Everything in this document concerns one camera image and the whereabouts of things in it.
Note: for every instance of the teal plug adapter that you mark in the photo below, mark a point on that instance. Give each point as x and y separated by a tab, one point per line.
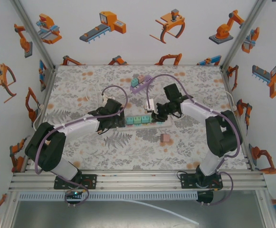
135	82
129	120

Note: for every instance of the green plug adapter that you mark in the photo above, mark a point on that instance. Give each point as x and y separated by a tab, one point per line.
137	120
145	119

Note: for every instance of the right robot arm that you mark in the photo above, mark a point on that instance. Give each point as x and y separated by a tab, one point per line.
223	135

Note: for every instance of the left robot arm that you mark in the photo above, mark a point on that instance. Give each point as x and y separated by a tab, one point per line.
47	147

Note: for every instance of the pink plug adapter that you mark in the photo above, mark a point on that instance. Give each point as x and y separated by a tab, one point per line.
141	78
164	138

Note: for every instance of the purple plug rack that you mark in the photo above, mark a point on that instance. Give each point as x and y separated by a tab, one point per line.
142	85

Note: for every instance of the floral tablecloth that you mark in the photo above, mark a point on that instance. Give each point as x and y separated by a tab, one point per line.
80	152

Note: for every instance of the black controller board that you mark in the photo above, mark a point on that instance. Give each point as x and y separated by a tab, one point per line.
72	196
205	197

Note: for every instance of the white plastic tube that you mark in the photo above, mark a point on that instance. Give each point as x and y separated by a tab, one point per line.
166	210

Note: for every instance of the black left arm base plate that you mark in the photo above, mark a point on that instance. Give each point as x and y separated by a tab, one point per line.
90	181

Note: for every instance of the aluminium frame rail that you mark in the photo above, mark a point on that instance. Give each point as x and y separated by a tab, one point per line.
137	180

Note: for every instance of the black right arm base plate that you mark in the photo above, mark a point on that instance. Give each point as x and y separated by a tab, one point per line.
187	180

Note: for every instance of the aluminium frame post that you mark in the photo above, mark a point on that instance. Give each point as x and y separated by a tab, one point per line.
242	35
33	33

